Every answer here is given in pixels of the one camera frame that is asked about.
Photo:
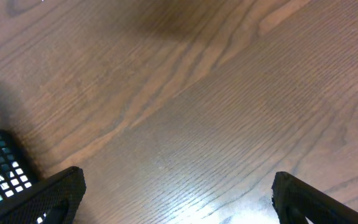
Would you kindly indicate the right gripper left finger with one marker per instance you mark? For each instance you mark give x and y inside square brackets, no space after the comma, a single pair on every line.
[58,197]

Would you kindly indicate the dark green mesh basket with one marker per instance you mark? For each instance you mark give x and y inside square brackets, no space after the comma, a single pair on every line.
[16,174]

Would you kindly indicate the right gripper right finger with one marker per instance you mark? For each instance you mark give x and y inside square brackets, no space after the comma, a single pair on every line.
[297,202]

